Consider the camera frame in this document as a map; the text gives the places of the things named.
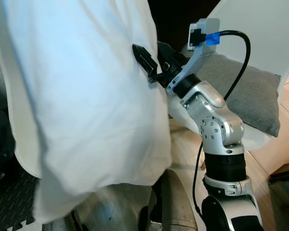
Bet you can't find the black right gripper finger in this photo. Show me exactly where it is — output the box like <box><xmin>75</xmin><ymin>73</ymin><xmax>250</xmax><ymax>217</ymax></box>
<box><xmin>157</xmin><ymin>41</ymin><xmax>188</xmax><ymax>64</ymax></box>
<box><xmin>132</xmin><ymin>44</ymin><xmax>158</xmax><ymax>81</ymax></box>

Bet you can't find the white pillow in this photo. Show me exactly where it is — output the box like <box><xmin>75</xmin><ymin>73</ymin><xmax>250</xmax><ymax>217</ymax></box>
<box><xmin>0</xmin><ymin>0</ymin><xmax>173</xmax><ymax>225</ymax></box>

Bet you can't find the white chair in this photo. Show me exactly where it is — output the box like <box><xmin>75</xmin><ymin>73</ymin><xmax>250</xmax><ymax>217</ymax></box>
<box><xmin>168</xmin><ymin>0</ymin><xmax>289</xmax><ymax>153</ymax></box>

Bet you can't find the grey seat cushion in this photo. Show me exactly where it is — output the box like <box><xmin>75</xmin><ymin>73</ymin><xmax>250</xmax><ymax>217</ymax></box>
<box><xmin>195</xmin><ymin>53</ymin><xmax>283</xmax><ymax>138</ymax></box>

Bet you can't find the grey robot right leg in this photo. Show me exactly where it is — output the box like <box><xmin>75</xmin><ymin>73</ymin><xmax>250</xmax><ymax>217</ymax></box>
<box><xmin>148</xmin><ymin>167</ymin><xmax>204</xmax><ymax>231</ymax></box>

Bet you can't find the grey robot leg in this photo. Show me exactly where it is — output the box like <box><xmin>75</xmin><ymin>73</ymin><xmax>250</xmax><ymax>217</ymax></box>
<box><xmin>42</xmin><ymin>183</ymin><xmax>154</xmax><ymax>231</ymax></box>
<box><xmin>148</xmin><ymin>167</ymin><xmax>204</xmax><ymax>231</ymax></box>

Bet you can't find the grey robot left leg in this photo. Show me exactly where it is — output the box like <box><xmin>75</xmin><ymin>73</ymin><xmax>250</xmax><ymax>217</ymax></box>
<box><xmin>42</xmin><ymin>183</ymin><xmax>154</xmax><ymax>231</ymax></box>

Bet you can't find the dark brown furniture piece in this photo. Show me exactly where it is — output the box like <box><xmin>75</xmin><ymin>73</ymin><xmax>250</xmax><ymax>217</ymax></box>
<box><xmin>267</xmin><ymin>160</ymin><xmax>289</xmax><ymax>194</ymax></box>

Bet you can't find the black foam floor mat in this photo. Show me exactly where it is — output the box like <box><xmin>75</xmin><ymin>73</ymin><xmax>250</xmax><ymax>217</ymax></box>
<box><xmin>0</xmin><ymin>166</ymin><xmax>41</xmax><ymax>231</ymax></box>

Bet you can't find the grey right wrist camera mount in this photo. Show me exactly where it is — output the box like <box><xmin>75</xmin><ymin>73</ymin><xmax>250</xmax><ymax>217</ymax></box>
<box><xmin>166</xmin><ymin>18</ymin><xmax>222</xmax><ymax>95</ymax></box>

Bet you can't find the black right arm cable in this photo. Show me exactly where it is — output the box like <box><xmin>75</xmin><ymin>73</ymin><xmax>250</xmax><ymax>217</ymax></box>
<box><xmin>192</xmin><ymin>30</ymin><xmax>252</xmax><ymax>218</ymax></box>

